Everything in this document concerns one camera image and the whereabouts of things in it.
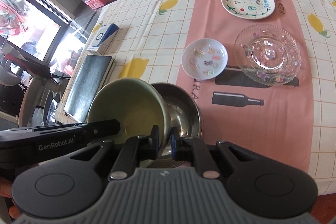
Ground blue steel bowl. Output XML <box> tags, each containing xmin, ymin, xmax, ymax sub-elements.
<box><xmin>149</xmin><ymin>83</ymin><xmax>204</xmax><ymax>169</ymax></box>

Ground green ceramic bowl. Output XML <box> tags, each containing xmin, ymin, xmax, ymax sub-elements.
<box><xmin>87</xmin><ymin>78</ymin><xmax>171</xmax><ymax>155</ymax></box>

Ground small white sticker dish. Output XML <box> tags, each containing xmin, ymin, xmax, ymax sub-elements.
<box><xmin>181</xmin><ymin>38</ymin><xmax>228</xmax><ymax>80</ymax></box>

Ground clear glass plate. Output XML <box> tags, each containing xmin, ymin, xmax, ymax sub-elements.
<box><xmin>234</xmin><ymin>23</ymin><xmax>302</xmax><ymax>86</ymax></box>

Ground white fruit pattern plate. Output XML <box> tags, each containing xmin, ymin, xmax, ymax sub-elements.
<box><xmin>221</xmin><ymin>0</ymin><xmax>276</xmax><ymax>20</ymax></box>

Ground black notebook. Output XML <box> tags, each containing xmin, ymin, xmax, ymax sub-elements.
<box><xmin>64</xmin><ymin>55</ymin><xmax>114</xmax><ymax>123</ymax></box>

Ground lemon pattern tablecloth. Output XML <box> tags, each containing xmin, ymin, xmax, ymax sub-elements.
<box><xmin>53</xmin><ymin>0</ymin><xmax>336</xmax><ymax>196</ymax></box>

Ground white blue box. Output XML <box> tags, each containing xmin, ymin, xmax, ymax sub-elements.
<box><xmin>87</xmin><ymin>23</ymin><xmax>119</xmax><ymax>55</ymax></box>

